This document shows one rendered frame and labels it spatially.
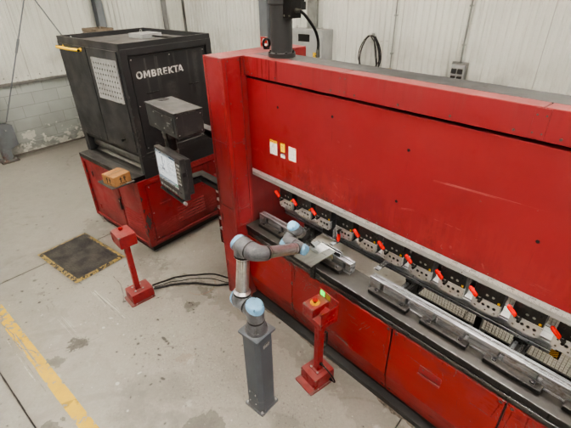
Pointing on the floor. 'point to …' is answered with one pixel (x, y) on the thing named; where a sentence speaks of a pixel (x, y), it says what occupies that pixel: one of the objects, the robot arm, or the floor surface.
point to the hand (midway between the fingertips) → (312, 246)
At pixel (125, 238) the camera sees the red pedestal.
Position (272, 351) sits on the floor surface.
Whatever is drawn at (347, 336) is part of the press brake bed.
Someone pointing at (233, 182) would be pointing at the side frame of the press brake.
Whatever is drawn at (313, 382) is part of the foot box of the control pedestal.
